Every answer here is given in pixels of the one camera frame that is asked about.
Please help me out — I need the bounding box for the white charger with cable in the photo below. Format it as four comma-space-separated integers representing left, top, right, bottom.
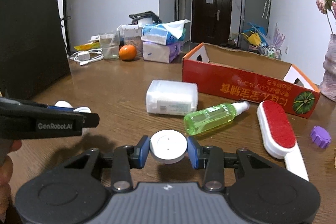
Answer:
69, 48, 104, 66

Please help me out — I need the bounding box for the black paper bag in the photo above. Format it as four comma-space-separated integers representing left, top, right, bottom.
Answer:
1, 0, 70, 100

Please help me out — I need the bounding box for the dark entrance door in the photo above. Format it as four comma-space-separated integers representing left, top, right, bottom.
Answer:
191, 0, 232, 46

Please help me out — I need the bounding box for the green spray bottle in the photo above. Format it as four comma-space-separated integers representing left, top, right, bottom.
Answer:
183, 101, 250, 136

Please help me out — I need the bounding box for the white red lint brush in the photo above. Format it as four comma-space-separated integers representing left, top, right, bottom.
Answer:
257, 101, 309, 181

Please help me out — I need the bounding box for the grey refrigerator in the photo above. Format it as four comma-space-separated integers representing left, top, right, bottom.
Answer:
238, 0, 269, 51

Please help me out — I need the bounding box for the blue tissue pack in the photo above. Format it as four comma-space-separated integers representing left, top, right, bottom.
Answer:
141, 19, 191, 46

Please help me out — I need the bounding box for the wire storage cart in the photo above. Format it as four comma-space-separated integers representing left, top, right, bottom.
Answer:
259, 46, 281, 60

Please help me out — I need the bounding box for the white round lid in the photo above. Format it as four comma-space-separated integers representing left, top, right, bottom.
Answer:
150, 130, 187, 164
55, 101, 91, 113

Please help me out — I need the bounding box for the purple gear lid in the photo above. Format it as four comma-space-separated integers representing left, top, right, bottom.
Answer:
310, 126, 331, 149

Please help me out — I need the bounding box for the clear food container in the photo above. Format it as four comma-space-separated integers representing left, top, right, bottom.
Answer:
117, 24, 143, 57

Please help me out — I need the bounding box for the clear glass cup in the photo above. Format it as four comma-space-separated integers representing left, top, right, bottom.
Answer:
98, 31, 120, 60

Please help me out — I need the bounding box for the pink ceramic vase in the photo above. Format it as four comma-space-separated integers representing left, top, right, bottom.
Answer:
319, 34, 336, 102

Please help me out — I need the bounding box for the black device on container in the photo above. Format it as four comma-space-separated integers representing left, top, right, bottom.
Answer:
129, 11, 162, 26

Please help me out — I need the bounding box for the yellow blue bags pile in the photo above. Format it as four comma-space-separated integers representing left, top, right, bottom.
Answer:
241, 22, 269, 47

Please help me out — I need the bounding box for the white plastic box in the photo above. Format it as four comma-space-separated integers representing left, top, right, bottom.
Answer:
146, 80, 198, 116

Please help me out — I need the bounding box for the red cardboard box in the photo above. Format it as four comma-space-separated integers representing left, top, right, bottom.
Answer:
182, 43, 321, 118

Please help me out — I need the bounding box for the purple tissue pack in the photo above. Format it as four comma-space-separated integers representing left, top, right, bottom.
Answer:
143, 42, 183, 64

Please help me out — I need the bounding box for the orange fruit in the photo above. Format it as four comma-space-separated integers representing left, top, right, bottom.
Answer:
119, 44, 137, 61

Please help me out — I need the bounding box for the person left hand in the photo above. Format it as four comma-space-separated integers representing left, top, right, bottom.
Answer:
0, 140, 22, 221

